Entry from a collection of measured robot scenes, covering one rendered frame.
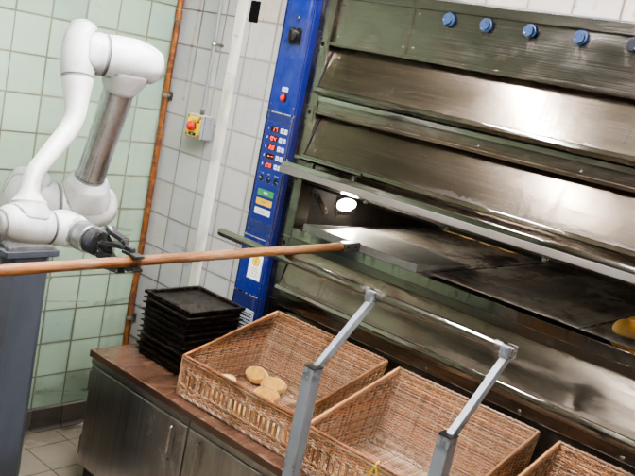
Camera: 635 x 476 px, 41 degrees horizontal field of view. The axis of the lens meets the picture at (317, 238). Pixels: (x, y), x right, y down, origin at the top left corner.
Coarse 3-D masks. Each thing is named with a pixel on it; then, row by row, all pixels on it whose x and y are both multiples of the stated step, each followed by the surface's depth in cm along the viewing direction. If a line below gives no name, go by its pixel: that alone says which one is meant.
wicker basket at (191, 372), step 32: (256, 320) 327; (288, 320) 331; (192, 352) 304; (224, 352) 318; (256, 352) 332; (288, 352) 327; (320, 352) 320; (352, 352) 311; (192, 384) 300; (224, 384) 289; (256, 384) 326; (288, 384) 324; (320, 384) 316; (352, 384) 289; (224, 416) 289; (256, 416) 280; (288, 416) 270
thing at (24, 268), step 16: (128, 256) 238; (160, 256) 245; (176, 256) 249; (192, 256) 254; (208, 256) 258; (224, 256) 263; (240, 256) 269; (256, 256) 275; (0, 272) 208; (16, 272) 212; (32, 272) 215; (48, 272) 219
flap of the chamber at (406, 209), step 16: (304, 176) 311; (352, 192) 296; (368, 192) 292; (400, 208) 283; (416, 208) 279; (448, 224) 271; (464, 224) 267; (496, 240) 260; (512, 240) 256; (544, 256) 253; (560, 256) 246; (592, 272) 247; (608, 272) 237; (624, 272) 234
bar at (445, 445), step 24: (240, 240) 300; (312, 264) 280; (360, 288) 265; (360, 312) 261; (408, 312) 254; (336, 336) 257; (480, 336) 238; (504, 360) 232; (312, 384) 250; (480, 384) 229; (312, 408) 253; (456, 432) 222; (288, 456) 256; (432, 456) 222
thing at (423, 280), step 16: (304, 240) 331; (320, 240) 325; (352, 256) 315; (368, 256) 310; (384, 272) 306; (400, 272) 301; (416, 272) 298; (432, 288) 292; (448, 288) 288; (464, 288) 288; (480, 304) 280; (496, 304) 276; (512, 304) 279; (512, 320) 273; (528, 320) 269; (544, 320) 266; (560, 336) 262; (576, 336) 259; (592, 336) 258; (608, 352) 252; (624, 352) 249
